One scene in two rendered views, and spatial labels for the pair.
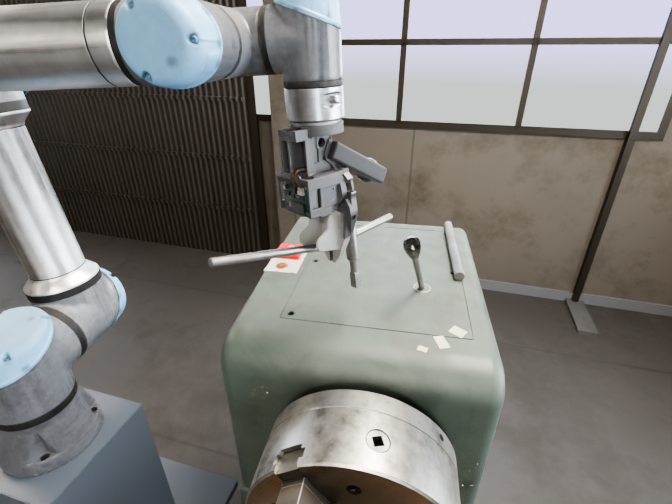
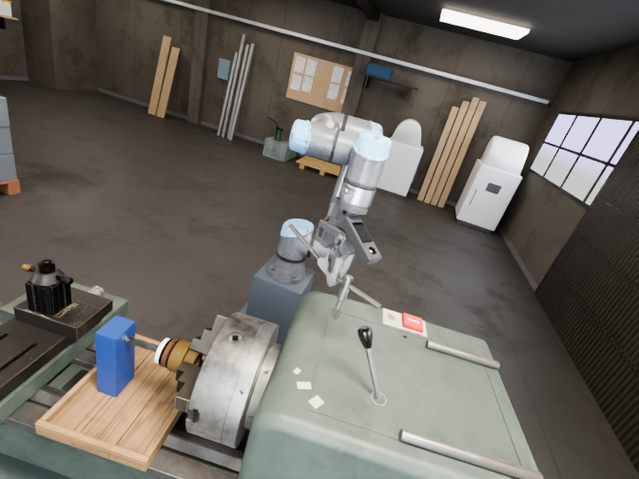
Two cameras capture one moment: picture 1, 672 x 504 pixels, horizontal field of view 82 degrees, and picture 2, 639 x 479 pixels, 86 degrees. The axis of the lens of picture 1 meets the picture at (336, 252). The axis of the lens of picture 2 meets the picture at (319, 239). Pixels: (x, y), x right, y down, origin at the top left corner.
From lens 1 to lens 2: 81 cm
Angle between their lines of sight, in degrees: 73
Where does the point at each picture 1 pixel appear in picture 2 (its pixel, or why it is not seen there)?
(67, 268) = not seen: hidden behind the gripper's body
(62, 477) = (265, 277)
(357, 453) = (229, 327)
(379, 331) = (317, 353)
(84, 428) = (283, 275)
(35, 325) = (301, 228)
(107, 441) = (280, 286)
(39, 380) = (286, 243)
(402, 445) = (231, 350)
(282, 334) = (314, 308)
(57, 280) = not seen: hidden behind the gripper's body
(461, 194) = not seen: outside the picture
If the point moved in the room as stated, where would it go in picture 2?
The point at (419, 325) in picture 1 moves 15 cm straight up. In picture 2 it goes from (323, 378) to (342, 327)
